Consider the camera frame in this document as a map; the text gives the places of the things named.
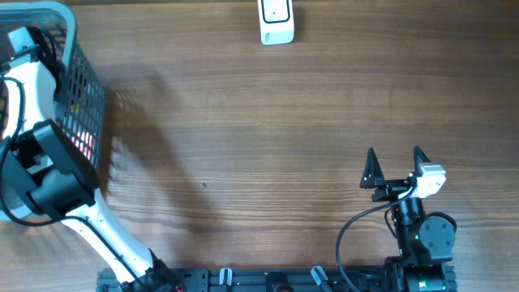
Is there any grey plastic mesh basket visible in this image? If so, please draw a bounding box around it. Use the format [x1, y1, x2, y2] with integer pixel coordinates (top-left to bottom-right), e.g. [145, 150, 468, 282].
[0, 1, 106, 222]

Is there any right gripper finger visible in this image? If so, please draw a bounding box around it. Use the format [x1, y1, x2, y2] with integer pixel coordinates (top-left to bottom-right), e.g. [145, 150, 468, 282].
[359, 148, 384, 189]
[414, 145, 431, 169]

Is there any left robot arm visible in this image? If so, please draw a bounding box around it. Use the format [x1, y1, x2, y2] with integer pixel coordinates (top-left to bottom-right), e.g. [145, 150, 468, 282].
[1, 26, 183, 291]

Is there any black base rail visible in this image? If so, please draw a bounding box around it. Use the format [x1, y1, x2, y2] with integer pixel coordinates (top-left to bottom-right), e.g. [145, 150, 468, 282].
[97, 264, 458, 292]

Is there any black left camera cable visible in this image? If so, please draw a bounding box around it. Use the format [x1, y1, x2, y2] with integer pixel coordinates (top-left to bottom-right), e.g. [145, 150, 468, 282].
[0, 76, 139, 285]

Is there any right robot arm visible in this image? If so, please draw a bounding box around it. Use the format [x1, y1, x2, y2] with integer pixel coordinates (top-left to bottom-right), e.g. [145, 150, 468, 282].
[360, 146, 457, 292]

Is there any black camera cable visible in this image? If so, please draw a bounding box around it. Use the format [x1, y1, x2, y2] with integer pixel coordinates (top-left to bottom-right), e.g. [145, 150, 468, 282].
[0, 76, 139, 285]
[335, 184, 417, 292]

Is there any black right camera cable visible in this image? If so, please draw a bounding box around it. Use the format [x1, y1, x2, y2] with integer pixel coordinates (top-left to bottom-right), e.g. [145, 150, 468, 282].
[335, 184, 417, 292]

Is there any white barcode scanner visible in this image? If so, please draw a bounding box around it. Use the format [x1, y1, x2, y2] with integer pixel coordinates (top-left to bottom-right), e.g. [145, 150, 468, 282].
[257, 0, 295, 45]

